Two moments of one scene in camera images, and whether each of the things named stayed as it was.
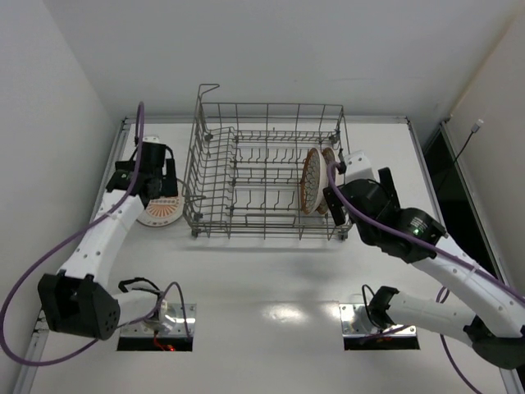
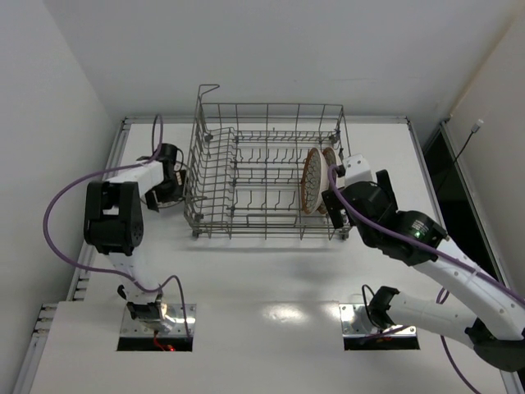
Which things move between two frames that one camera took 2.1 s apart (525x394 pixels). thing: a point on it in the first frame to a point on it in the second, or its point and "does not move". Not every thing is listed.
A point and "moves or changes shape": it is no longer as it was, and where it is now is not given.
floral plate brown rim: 314,178 does not move
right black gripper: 335,203 does not move
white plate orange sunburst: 162,211 moves or changes shape
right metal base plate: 356,323 does not move
